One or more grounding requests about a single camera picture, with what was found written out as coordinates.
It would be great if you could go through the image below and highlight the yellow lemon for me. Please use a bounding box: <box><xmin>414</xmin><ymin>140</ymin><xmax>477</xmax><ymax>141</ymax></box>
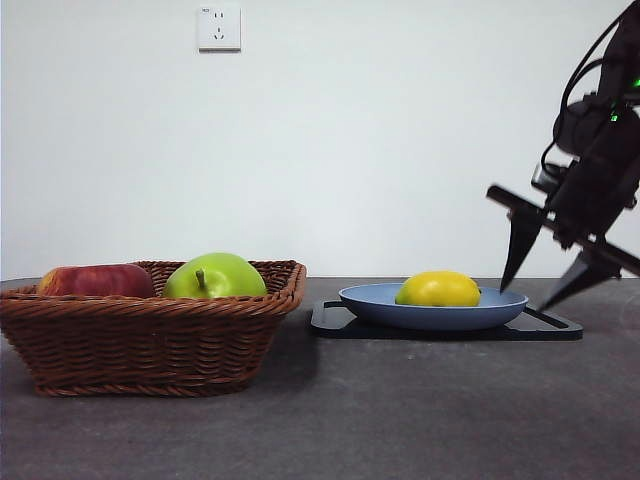
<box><xmin>394</xmin><ymin>270</ymin><xmax>482</xmax><ymax>308</ymax></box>

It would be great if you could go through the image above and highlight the blue round plate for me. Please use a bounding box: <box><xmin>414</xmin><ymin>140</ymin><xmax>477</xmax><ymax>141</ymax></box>
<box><xmin>338</xmin><ymin>282</ymin><xmax>529</xmax><ymax>331</ymax></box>

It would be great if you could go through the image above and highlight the brown wicker basket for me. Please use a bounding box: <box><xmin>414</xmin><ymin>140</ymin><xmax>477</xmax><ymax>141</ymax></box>
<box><xmin>0</xmin><ymin>260</ymin><xmax>307</xmax><ymax>399</ymax></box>

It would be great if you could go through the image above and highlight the black rectangular tray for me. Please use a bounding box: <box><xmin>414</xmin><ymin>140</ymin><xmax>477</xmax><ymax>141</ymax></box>
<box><xmin>309</xmin><ymin>299</ymin><xmax>585</xmax><ymax>342</ymax></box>

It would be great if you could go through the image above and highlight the green apple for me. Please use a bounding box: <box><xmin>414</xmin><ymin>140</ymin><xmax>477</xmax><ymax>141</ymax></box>
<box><xmin>161</xmin><ymin>252</ymin><xmax>268</xmax><ymax>301</ymax></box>

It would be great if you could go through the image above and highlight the red apple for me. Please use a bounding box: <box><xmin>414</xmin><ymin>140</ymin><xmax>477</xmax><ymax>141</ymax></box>
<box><xmin>37</xmin><ymin>264</ymin><xmax>155</xmax><ymax>300</ymax></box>

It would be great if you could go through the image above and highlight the pale grey camera box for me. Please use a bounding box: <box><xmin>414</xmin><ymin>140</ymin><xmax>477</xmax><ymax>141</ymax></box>
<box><xmin>532</xmin><ymin>160</ymin><xmax>571</xmax><ymax>194</ymax></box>

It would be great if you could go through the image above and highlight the black cable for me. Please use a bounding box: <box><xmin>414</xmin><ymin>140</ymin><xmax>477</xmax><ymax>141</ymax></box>
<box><xmin>559</xmin><ymin>8</ymin><xmax>627</xmax><ymax>116</ymax></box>

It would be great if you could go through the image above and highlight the white wall power socket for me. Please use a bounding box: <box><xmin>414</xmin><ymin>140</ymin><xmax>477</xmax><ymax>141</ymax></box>
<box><xmin>197</xmin><ymin>6</ymin><xmax>242</xmax><ymax>54</ymax></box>

